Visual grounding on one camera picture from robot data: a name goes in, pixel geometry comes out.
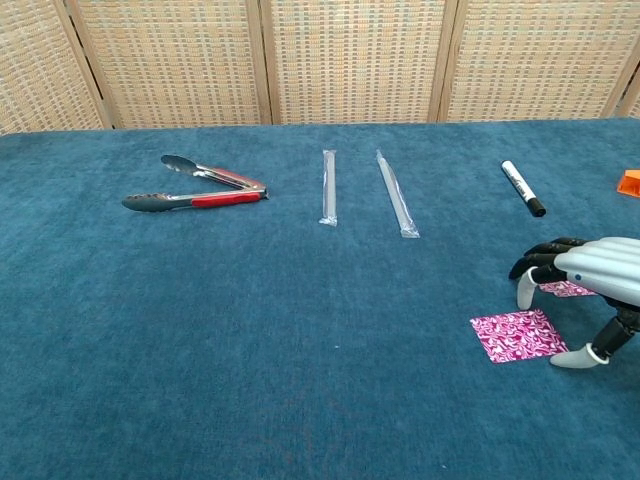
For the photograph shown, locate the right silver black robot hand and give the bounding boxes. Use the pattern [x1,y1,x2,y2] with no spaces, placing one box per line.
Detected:
[508,236,640,370]

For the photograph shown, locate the pink patterned card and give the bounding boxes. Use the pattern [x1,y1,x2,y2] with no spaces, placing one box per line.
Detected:
[469,308,570,365]
[538,280,600,299]

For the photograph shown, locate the orange plastic block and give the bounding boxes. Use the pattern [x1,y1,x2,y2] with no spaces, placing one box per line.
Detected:
[615,169,640,198]

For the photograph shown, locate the white marker with black cap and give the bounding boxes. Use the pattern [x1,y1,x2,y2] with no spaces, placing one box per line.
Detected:
[500,159,548,218]

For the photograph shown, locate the clear wrapped straw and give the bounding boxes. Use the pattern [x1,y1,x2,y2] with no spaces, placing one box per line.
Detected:
[375,148,421,239]
[318,148,340,227]

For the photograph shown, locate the woven rattan folding screen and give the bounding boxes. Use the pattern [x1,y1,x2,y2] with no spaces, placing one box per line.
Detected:
[0,0,640,136]

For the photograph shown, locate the blue carpet table cover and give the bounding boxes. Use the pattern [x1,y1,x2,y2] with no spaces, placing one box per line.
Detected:
[0,117,640,480]

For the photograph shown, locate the red-handled metal tongs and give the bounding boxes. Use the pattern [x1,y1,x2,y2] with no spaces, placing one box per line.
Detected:
[121,154,270,213]

